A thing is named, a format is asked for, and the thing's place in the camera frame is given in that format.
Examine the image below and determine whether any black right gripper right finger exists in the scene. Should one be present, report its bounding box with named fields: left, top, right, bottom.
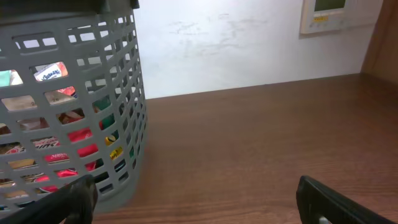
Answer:
left=296, top=175, right=395, bottom=224

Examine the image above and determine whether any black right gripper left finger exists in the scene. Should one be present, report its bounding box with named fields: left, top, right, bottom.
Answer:
left=1, top=174, right=98, bottom=224

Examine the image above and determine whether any San Remo spaghetti packet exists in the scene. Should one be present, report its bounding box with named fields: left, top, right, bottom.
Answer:
left=0, top=127, right=100, bottom=194

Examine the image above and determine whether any green Nescafe coffee bag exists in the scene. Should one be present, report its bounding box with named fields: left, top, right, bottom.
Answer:
left=93, top=95, right=125, bottom=161

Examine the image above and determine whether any grey plastic basket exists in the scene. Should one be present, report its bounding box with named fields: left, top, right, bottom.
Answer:
left=1, top=0, right=147, bottom=217

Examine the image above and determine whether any beige paper pouch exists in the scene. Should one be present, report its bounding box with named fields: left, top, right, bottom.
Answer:
left=2, top=90, right=75, bottom=131

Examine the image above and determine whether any Kleenex tissue multipack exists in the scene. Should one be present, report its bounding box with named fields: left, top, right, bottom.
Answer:
left=34, top=62, right=68, bottom=82

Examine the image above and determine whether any white wall control panel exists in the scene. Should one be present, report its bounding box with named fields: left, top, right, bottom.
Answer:
left=300, top=0, right=383, bottom=34

